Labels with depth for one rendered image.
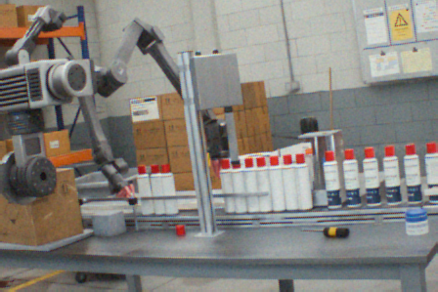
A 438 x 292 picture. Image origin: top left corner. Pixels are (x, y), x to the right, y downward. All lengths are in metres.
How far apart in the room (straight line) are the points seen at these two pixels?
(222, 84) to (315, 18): 4.84
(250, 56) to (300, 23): 0.72
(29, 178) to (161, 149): 4.15
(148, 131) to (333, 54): 2.11
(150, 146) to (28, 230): 3.95
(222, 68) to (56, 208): 0.85
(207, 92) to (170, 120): 3.95
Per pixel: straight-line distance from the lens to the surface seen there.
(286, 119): 7.42
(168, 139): 6.38
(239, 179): 2.53
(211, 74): 2.41
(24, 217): 2.65
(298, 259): 2.00
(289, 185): 2.45
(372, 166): 2.33
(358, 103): 7.06
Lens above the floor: 1.34
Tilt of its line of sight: 3 degrees down
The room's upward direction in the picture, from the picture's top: 8 degrees counter-clockwise
